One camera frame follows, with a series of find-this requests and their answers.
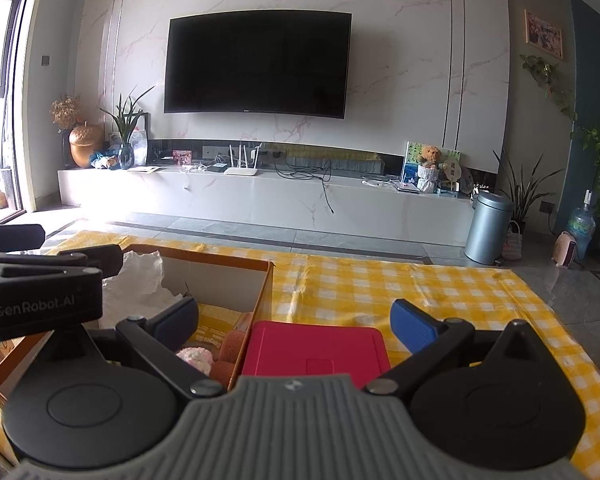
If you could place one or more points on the pink space heater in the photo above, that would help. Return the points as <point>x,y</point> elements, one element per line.
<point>565,249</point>

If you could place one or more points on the flat white device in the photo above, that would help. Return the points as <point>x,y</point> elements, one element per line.
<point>406,186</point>

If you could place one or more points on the black picture frame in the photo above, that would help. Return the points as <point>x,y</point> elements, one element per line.
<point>141,135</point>

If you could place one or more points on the round hand fan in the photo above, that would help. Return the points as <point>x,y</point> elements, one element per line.
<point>452,174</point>

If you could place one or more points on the blue water bottle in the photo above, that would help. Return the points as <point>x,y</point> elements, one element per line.
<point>581,227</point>

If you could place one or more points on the golden acorn pot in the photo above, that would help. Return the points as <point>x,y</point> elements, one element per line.
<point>86,147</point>

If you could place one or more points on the black curved television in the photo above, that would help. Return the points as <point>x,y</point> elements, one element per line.
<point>257,62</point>

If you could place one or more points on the small plush toy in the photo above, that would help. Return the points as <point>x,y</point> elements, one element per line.
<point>105,161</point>

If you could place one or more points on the woven basket bag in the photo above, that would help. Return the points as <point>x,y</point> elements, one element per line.
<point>512,245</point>

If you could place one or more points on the pink fluffy ball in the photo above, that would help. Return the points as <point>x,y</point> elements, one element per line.
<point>195,357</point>

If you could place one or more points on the orange sponge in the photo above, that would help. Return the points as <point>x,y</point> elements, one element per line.
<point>233,342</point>

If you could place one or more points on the white paper sheet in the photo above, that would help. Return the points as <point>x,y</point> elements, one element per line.
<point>145,168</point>

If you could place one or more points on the dark wall switch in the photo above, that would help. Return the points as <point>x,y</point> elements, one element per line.
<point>45,60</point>

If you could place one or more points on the white tissue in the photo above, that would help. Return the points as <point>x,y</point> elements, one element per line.
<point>135,285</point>

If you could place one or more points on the dark wall socket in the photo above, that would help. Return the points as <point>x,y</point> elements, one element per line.
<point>547,206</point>

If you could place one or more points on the brown teddy bear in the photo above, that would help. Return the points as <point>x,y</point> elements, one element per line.
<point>430,156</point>

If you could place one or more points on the grey metal trash can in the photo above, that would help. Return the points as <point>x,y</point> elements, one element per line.
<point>487,230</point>

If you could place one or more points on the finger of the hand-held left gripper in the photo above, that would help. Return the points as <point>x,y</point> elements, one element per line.
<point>105,260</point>
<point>10,238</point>

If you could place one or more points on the cardboard box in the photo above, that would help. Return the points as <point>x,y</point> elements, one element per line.
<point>215,275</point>

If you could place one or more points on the yellow checkered mat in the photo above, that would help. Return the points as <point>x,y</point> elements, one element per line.
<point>430,285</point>

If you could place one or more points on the pink card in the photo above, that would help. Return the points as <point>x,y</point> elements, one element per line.
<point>182,157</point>

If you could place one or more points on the dried flower bunch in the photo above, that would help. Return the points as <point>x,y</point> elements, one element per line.
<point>66,111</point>

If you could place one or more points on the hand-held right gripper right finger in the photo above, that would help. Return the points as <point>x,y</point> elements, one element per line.
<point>410,325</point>

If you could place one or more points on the plant in glass vase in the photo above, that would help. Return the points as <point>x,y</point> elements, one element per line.
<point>126,145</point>

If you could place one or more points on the white router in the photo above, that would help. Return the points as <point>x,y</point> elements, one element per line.
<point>241,170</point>

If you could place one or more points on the white marble tv cabinet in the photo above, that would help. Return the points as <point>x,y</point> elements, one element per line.
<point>260,200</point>

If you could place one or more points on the framed wall picture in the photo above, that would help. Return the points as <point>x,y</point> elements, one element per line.
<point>544,35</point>

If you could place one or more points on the long leaf potted plant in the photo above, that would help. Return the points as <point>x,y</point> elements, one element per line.
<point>525,195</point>

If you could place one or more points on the red plastic lid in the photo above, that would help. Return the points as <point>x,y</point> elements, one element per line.
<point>310,345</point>

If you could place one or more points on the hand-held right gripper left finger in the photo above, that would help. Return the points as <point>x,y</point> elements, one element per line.
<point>180,319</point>

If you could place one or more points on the white wrapped bouquet base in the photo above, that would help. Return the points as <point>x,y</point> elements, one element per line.
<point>427,180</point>

